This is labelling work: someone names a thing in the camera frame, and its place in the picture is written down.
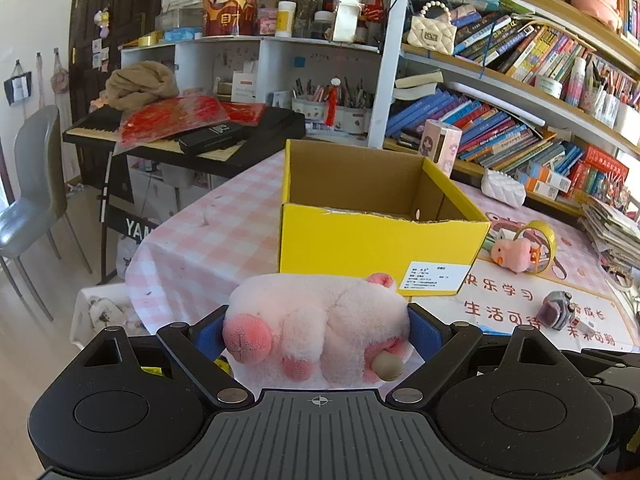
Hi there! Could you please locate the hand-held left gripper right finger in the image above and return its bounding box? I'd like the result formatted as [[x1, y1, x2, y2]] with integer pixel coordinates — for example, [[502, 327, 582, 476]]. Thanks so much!
[[385, 302, 566, 407]]

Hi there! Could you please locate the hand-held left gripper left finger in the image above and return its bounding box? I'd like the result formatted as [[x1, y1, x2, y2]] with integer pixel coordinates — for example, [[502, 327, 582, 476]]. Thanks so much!
[[75, 305, 256, 408]]

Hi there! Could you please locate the large pale pink plush pig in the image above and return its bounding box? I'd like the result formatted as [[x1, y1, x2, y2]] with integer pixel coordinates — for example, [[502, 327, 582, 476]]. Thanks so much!
[[221, 272, 413, 387]]

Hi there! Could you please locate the yellow cardboard box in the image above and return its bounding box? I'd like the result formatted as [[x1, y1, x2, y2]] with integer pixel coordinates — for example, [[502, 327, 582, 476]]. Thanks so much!
[[278, 138, 493, 297]]

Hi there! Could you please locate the small pink plush toy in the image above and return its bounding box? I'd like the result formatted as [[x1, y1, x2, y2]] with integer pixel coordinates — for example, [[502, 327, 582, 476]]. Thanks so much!
[[490, 237, 543, 273]]

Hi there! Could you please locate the yellow tape roll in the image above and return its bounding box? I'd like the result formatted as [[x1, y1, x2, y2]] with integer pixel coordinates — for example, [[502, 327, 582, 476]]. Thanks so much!
[[512, 220, 558, 276]]

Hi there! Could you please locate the printed desk mat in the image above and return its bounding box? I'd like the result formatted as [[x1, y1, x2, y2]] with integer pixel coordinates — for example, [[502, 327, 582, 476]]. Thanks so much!
[[440, 210, 636, 353]]

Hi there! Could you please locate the pink checked tablecloth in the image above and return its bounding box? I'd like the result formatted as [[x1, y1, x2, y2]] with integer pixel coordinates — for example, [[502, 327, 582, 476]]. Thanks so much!
[[125, 147, 640, 356]]

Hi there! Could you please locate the white floor bin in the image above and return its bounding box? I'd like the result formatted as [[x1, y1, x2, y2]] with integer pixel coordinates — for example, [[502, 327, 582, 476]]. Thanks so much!
[[70, 282, 151, 351]]

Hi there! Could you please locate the black keyboard stand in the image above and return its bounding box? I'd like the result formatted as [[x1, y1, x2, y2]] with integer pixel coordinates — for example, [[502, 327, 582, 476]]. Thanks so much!
[[97, 152, 162, 286]]

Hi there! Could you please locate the white quilted pouch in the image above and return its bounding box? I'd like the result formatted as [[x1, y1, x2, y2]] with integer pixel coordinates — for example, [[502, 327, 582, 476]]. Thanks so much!
[[481, 169, 527, 208]]

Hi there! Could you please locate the pink cartoon girl box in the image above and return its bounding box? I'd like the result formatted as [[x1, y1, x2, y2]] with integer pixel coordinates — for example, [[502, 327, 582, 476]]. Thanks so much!
[[419, 120, 463, 177]]

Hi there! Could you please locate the black flat box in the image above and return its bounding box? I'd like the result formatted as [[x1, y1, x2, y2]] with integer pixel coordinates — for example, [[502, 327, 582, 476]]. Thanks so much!
[[178, 121, 246, 155]]

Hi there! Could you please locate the row of blue books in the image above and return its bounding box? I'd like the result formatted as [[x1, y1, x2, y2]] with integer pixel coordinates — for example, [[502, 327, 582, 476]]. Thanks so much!
[[385, 85, 631, 206]]

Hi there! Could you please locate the stack of magazines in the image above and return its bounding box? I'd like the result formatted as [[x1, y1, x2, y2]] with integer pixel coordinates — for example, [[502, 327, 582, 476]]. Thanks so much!
[[580, 195, 640, 286]]

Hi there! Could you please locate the black electric keyboard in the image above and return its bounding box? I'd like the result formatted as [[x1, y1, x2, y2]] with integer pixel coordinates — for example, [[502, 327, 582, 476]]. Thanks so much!
[[62, 105, 307, 178]]

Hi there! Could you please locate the red plastic packet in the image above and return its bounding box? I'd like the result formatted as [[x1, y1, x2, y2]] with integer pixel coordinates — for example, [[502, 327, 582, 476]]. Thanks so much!
[[114, 95, 236, 153]]

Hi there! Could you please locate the white pen holder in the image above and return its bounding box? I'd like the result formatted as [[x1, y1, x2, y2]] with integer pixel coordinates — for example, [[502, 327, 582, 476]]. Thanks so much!
[[291, 77, 373, 134]]

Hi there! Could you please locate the small red packet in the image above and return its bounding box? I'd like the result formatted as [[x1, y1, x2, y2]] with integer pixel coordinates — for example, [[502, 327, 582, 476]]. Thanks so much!
[[220, 102, 268, 126]]

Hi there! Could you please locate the grey chair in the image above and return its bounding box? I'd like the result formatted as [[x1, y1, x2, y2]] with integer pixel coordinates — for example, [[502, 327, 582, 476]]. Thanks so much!
[[0, 105, 93, 323]]

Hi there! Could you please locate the red hanging tassel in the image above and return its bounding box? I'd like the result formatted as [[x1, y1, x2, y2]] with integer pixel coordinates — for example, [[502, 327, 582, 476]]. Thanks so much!
[[324, 77, 342, 127]]

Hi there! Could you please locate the white box red label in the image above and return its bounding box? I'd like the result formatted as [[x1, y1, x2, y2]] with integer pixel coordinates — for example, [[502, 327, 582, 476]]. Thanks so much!
[[231, 71, 261, 106]]

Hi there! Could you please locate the beige crumpled cloth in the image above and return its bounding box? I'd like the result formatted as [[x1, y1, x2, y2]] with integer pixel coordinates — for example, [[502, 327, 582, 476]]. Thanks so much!
[[98, 60, 180, 111]]

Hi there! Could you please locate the wooden bookshelf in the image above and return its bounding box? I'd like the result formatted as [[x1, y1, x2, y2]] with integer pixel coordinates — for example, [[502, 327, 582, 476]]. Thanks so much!
[[367, 0, 640, 221]]

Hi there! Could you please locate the white shelf unit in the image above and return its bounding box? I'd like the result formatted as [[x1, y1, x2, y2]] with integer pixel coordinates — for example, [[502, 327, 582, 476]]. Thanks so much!
[[120, 35, 383, 148]]

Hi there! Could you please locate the white quilted pearl handbag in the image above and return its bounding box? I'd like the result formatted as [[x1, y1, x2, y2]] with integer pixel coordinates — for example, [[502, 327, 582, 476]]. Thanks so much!
[[407, 1, 458, 56]]

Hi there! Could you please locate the pink hanging bag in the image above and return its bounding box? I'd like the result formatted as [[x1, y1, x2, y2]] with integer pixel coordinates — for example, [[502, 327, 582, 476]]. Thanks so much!
[[50, 50, 71, 95]]

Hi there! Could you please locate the row of leaning books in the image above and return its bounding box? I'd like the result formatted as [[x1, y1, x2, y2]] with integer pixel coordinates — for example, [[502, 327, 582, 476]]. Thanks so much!
[[452, 5, 640, 121]]

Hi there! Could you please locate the blue tissue pack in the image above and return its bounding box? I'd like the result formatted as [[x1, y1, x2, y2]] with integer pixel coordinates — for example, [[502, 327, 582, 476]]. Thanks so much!
[[162, 27, 203, 43]]

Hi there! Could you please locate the black hanging bag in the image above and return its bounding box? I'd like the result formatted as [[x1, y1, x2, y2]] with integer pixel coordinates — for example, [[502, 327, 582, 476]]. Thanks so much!
[[4, 60, 32, 107]]

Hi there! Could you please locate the white carton-shaped box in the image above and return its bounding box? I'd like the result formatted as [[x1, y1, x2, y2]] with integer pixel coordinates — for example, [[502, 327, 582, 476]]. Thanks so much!
[[332, 0, 364, 43]]

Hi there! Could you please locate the white bottle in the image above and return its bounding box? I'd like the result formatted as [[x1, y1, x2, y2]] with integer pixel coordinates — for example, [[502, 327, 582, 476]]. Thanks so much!
[[276, 1, 296, 38]]

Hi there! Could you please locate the red figure-print can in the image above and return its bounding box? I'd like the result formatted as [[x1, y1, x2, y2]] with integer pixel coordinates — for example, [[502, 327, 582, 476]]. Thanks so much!
[[202, 0, 261, 37]]

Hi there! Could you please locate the dark brown door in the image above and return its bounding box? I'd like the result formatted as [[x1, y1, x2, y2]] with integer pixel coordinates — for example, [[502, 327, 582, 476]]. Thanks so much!
[[67, 0, 168, 191]]

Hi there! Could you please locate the pink plush on bookshelf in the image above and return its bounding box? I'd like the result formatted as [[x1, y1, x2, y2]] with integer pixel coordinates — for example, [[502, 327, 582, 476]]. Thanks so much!
[[570, 0, 623, 31]]

